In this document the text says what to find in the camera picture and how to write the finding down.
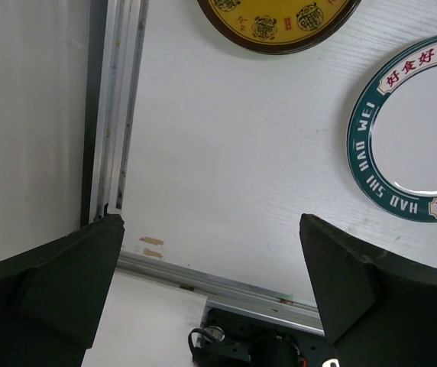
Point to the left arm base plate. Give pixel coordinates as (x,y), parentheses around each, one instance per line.
(225,338)

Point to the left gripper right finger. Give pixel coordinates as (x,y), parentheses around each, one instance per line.
(377,308)

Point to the white plate grey rim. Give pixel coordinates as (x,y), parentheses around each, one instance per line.
(391,139)

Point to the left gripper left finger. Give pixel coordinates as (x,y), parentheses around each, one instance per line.
(52,296)

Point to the olive brown plate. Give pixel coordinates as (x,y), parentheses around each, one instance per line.
(277,27)

